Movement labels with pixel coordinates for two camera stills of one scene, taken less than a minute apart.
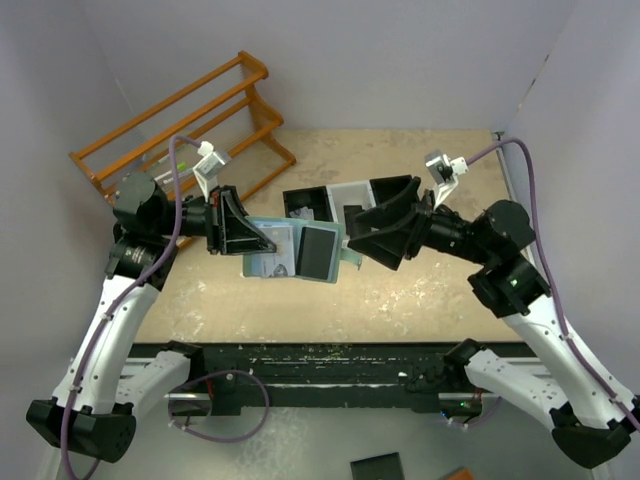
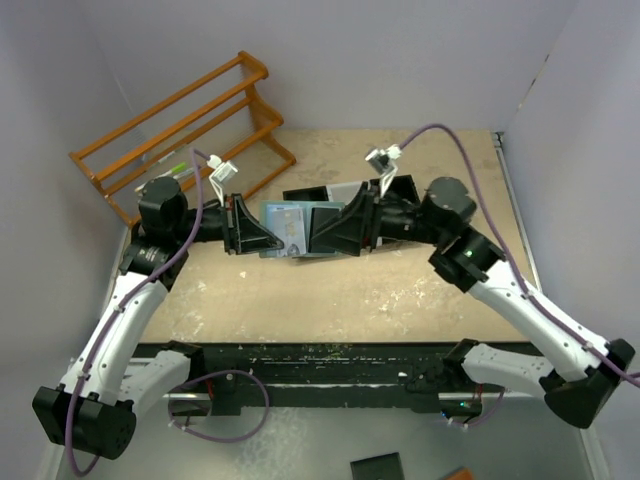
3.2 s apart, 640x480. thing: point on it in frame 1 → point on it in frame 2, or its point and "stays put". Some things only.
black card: x=316 y=252 → x=319 y=216
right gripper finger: x=390 y=213 → x=347 y=229
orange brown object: x=462 y=473 stays put
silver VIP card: x=281 y=262 → x=288 y=226
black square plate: x=381 y=467 stays put
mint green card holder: x=307 y=249 → x=295 y=223
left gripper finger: x=238 y=224 stays put
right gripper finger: x=388 y=245 → x=336 y=238
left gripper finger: x=244 y=241 stays put
